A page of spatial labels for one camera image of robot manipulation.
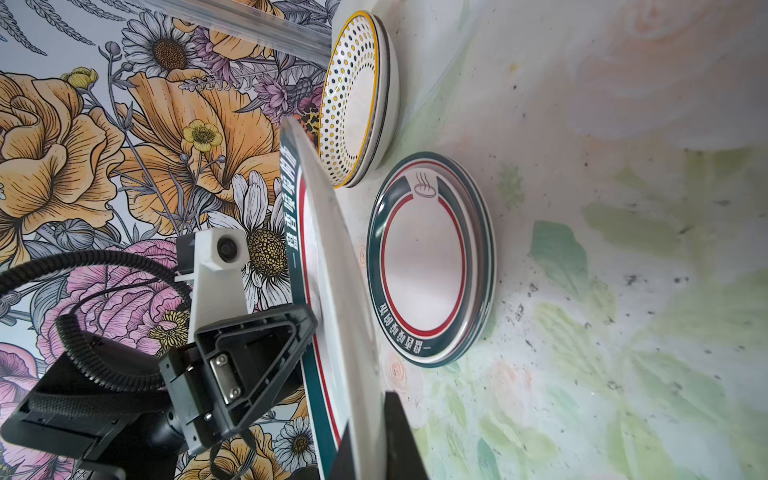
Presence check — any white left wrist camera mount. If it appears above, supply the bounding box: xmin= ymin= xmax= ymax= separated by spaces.
xmin=176 ymin=227 xmax=249 ymax=343

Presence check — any black geometric pattern plate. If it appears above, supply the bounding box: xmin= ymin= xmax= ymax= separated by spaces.
xmin=346 ymin=14 xmax=400 ymax=188

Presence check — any yellow rim dotted plate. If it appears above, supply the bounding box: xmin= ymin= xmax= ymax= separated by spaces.
xmin=318 ymin=11 xmax=381 ymax=188

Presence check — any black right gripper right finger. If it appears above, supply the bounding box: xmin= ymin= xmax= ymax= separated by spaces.
xmin=384 ymin=391 xmax=429 ymax=480

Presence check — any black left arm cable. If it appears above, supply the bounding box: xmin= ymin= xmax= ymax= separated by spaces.
xmin=0 ymin=248 xmax=193 ymax=421

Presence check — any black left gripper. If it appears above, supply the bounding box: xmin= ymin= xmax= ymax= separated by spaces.
xmin=1 ymin=305 xmax=318 ymax=479

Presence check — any green rim plate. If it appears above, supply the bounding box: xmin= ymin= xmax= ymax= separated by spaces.
xmin=367 ymin=152 xmax=497 ymax=368
xmin=280 ymin=118 xmax=387 ymax=479

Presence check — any left aluminium corner post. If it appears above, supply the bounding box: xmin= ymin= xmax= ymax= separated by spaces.
xmin=140 ymin=0 xmax=332 ymax=67

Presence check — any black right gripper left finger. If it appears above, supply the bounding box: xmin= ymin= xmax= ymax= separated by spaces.
xmin=328 ymin=440 xmax=357 ymax=480

